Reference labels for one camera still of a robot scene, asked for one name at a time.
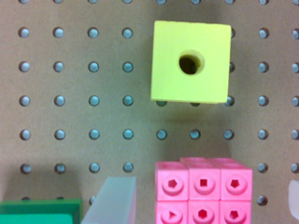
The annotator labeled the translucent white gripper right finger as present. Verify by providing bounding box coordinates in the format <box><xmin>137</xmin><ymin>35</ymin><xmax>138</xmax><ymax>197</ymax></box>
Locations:
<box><xmin>288</xmin><ymin>180</ymin><xmax>299</xmax><ymax>219</ymax></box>

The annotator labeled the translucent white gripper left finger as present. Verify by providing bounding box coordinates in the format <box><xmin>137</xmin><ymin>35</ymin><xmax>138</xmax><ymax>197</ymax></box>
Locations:
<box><xmin>81</xmin><ymin>176</ymin><xmax>136</xmax><ymax>224</ymax></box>

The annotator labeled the green block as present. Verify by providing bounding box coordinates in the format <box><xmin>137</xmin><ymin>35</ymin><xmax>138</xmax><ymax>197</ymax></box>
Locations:
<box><xmin>0</xmin><ymin>199</ymin><xmax>82</xmax><ymax>224</ymax></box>

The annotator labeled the pink snap cube block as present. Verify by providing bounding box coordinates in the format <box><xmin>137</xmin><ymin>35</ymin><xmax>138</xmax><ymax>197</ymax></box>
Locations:
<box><xmin>155</xmin><ymin>158</ymin><xmax>253</xmax><ymax>224</ymax></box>

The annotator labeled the yellow wooden cube with hole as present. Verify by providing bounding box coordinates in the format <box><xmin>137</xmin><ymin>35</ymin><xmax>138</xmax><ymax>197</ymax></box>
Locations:
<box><xmin>150</xmin><ymin>21</ymin><xmax>232</xmax><ymax>104</ymax></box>

